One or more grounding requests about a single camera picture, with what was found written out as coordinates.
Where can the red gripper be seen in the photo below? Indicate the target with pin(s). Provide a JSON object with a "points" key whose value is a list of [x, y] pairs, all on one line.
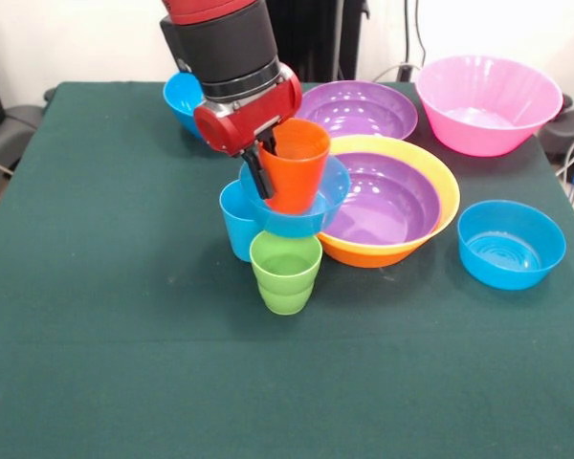
{"points": [[244, 119]]}

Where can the orange plastic cup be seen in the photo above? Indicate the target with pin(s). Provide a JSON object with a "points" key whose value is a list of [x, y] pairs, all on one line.
{"points": [[296, 177]]}

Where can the shallow blue plastic bowl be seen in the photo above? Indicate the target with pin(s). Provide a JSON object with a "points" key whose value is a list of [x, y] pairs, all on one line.
{"points": [[292, 225], [512, 248]]}

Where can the light blue plastic cup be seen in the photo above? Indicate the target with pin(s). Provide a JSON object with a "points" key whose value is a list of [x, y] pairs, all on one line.
{"points": [[236, 229]]}

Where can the purple plastic bowl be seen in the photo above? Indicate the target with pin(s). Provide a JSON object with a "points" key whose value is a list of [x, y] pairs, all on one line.
{"points": [[363, 110], [392, 205]]}

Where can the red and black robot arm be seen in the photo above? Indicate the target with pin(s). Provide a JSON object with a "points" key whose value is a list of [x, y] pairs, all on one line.
{"points": [[225, 43]]}

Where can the deep blue plastic bowl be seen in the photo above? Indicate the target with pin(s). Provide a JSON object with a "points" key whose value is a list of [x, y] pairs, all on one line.
{"points": [[182, 102]]}

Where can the green plastic cup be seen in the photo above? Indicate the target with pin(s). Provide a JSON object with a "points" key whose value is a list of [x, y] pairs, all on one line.
{"points": [[284, 277]]}

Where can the orange plastic bowl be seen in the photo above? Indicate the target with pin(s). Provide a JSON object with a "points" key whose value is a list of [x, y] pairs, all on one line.
{"points": [[368, 255]]}

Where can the black power plug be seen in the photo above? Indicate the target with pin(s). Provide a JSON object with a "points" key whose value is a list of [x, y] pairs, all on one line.
{"points": [[404, 72]]}

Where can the dark green tablecloth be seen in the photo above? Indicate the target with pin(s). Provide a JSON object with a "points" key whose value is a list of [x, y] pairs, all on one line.
{"points": [[287, 382]]}

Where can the pink plastic bowl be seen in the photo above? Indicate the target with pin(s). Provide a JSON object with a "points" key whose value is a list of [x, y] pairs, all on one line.
{"points": [[488, 115]]}

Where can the black rounded equipment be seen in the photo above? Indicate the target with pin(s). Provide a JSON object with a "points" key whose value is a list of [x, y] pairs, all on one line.
{"points": [[571, 129]]}

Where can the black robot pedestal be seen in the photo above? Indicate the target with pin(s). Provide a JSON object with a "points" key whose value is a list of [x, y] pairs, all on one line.
{"points": [[330, 38]]}

